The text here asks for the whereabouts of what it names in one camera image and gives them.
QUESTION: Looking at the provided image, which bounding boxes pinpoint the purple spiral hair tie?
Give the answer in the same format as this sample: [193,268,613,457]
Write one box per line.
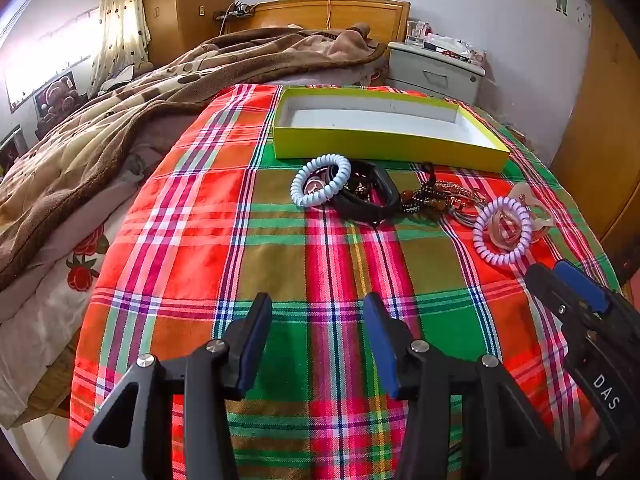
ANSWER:
[472,197,532,266]

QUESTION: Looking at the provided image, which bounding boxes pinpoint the yellow-green cardboard box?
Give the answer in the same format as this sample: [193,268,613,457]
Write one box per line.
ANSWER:
[272,86,512,174]

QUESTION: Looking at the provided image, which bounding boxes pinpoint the metal ring bracelets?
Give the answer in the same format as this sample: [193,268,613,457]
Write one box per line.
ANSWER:
[440,190,490,227]

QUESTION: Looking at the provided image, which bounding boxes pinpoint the pinkish clear hair claw clip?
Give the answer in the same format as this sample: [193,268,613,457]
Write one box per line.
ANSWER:
[487,209,522,243]

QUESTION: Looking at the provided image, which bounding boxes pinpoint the grey nightstand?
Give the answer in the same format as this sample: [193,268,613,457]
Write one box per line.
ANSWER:
[387,41,487,107]

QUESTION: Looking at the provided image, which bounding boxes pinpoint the wooden door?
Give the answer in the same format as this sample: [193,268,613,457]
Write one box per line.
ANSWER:
[550,0,640,283]

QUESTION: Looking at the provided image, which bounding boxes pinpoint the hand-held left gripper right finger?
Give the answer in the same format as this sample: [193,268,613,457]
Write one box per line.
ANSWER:
[364,292,581,480]

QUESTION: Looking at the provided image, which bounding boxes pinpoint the window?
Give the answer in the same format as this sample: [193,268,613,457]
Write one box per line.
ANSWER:
[0,5,102,112]

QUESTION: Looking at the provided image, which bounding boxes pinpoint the dark beaded bracelet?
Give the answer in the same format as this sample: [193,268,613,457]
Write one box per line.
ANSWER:
[400,161,481,221]

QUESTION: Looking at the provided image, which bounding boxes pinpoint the clutter on nightstand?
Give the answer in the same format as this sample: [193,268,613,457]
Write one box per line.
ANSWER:
[425,32,487,64]

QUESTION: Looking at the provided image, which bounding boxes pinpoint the wooden headboard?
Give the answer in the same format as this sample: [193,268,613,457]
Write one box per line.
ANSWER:
[222,0,412,45]

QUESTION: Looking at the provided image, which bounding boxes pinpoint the black elastic hair tie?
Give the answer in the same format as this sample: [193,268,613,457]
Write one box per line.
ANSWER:
[330,160,401,224]

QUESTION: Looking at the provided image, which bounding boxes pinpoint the wooden wardrobe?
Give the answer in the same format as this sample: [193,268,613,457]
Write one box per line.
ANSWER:
[140,0,236,67]

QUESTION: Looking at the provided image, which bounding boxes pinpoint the floral bed sheet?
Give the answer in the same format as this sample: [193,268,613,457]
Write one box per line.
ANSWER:
[0,205,133,428]

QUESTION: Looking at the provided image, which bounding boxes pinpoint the brown patterned blanket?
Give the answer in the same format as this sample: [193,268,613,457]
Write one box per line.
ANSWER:
[0,25,388,291]

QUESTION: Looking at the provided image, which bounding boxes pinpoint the person's right hand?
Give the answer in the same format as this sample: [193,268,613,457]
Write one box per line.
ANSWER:
[570,407,610,477]

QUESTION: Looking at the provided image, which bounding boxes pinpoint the plaid cloth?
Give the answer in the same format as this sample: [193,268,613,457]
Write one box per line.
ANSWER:
[67,82,623,480]

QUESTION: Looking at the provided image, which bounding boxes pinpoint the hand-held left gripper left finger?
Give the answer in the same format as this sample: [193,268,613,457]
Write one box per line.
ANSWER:
[57,292,273,480]

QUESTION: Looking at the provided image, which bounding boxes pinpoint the light blue spiral hair tie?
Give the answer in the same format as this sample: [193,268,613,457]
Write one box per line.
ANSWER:
[291,156,352,209]

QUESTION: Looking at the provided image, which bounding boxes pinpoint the dotted curtain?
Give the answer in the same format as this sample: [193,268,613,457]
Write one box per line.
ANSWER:
[90,0,152,97]

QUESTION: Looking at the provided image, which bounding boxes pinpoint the teddy bear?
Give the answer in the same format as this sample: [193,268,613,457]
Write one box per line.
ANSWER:
[35,72,79,122]

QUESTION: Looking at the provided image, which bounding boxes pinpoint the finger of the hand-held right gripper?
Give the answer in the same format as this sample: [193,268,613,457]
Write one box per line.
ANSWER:
[552,260,613,316]
[525,264,608,341]

